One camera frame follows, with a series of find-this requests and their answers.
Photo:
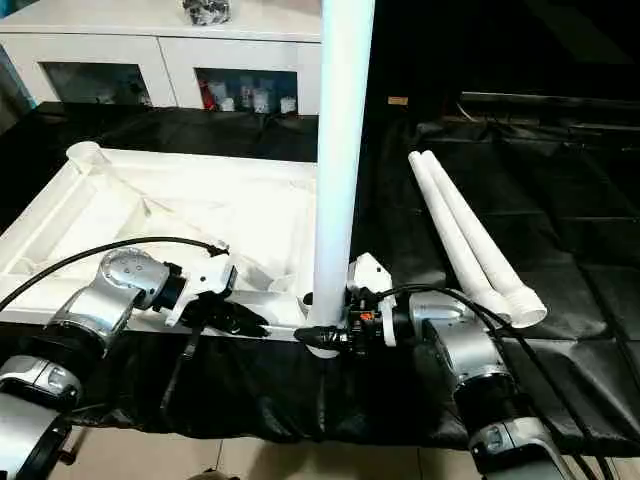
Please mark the white plastic table top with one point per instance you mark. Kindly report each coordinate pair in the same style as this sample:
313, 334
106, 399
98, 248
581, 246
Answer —
100, 210

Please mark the white cabinet with glass doors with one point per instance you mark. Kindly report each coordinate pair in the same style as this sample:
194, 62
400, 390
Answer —
150, 45

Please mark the black metal frame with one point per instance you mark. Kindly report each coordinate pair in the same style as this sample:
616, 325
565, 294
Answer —
550, 102

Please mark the grey crumpled bag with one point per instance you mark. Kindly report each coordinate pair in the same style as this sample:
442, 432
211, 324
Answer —
205, 10

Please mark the tan label tag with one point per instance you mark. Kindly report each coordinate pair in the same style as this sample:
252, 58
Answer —
397, 100

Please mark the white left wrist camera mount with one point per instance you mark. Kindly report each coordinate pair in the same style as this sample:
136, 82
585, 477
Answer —
205, 280

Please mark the white plastic table leg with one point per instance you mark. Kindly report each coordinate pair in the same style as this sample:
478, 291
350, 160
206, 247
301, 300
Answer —
480, 220
345, 125
450, 220

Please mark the white cup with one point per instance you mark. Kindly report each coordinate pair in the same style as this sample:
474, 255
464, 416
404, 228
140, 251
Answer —
286, 105

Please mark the black plastic mat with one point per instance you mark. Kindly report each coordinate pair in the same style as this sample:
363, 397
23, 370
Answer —
550, 225

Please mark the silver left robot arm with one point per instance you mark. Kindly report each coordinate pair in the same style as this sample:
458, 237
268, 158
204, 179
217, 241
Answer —
100, 300

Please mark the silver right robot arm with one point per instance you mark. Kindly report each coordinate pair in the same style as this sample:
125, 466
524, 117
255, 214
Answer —
465, 345

